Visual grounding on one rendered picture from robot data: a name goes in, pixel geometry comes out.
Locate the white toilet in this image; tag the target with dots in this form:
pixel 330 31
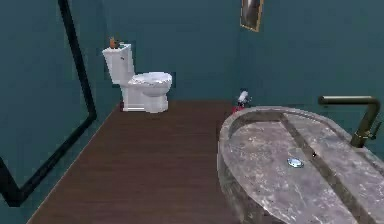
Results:
pixel 143 87

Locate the black framed glass panel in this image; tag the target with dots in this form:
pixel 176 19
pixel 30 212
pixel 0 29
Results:
pixel 83 83

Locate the grey stone sink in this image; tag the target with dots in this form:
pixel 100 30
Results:
pixel 293 166

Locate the brass faucet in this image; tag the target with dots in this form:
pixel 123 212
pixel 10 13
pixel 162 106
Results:
pixel 364 120

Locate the red white toilet brush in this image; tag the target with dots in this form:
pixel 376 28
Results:
pixel 241 100

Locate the small orange object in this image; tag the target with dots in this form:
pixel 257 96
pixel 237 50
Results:
pixel 114 42

